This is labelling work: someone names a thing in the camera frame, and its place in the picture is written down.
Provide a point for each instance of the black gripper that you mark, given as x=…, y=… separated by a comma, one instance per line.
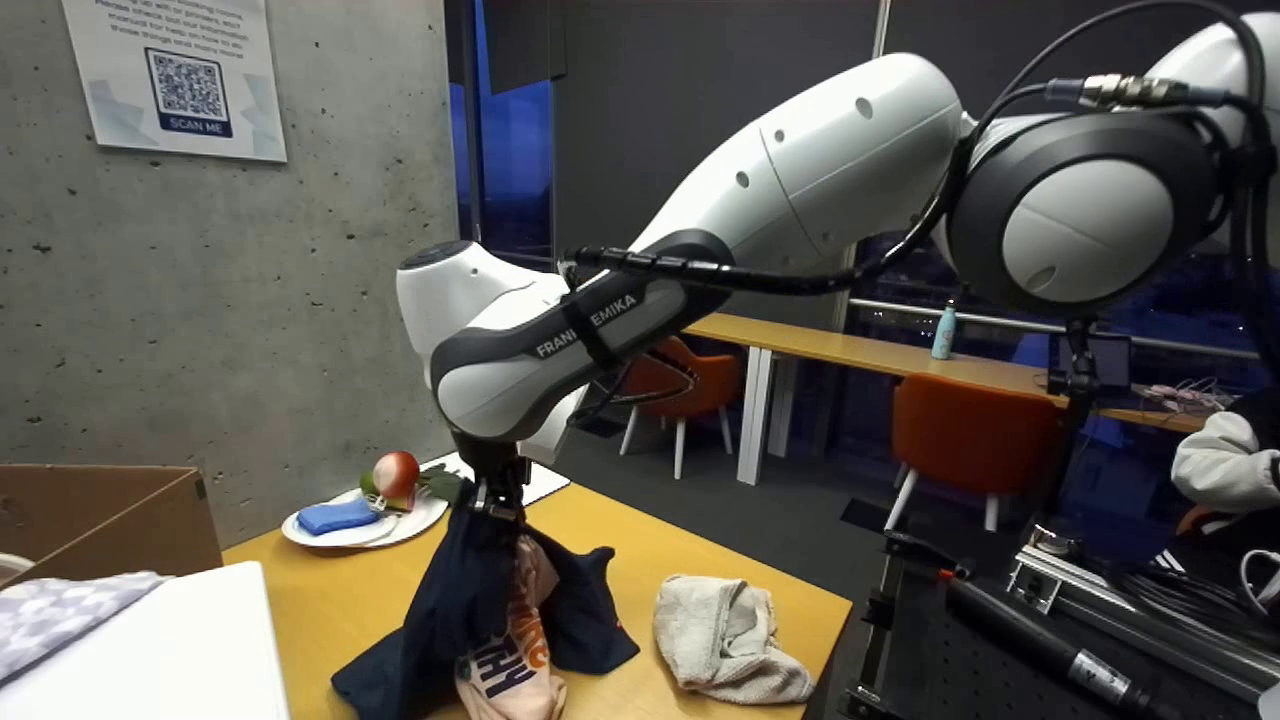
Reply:
x=498, y=479

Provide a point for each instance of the navy blue cloth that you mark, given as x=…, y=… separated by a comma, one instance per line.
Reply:
x=463, y=603

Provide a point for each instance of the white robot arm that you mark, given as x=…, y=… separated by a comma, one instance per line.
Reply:
x=1055, y=215

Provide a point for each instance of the green leaf toy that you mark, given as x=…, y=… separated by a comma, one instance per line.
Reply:
x=441, y=481

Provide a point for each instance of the red apple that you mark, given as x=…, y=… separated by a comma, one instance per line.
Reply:
x=395, y=481

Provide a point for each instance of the white plate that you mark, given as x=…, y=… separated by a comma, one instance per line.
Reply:
x=389, y=530

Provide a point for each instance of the blue sponge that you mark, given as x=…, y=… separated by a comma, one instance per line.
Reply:
x=337, y=516

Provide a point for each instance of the orange chair middle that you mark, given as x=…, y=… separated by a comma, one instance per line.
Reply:
x=679, y=385

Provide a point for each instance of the orange chair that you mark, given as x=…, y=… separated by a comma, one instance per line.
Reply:
x=974, y=443
x=679, y=385

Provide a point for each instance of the orange printed white cloth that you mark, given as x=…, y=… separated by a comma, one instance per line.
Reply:
x=512, y=679

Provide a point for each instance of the white crumpled cloth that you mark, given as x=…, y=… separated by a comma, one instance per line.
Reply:
x=719, y=637

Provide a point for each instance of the brown cardboard box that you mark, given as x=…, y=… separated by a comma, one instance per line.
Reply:
x=106, y=516

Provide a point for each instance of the blue bottle on desk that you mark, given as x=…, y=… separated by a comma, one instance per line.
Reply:
x=944, y=334

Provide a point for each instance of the orange chair far left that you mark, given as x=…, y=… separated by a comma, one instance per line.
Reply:
x=974, y=443

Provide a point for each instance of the black tripod in foreground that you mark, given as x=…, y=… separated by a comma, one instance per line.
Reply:
x=1019, y=623

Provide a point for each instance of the person in white hoodie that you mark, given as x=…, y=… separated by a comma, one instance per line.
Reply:
x=1231, y=469

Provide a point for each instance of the long wooden wall desk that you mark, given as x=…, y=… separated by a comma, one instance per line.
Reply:
x=766, y=343

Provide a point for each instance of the wall poster with QR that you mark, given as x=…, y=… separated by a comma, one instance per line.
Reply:
x=184, y=77

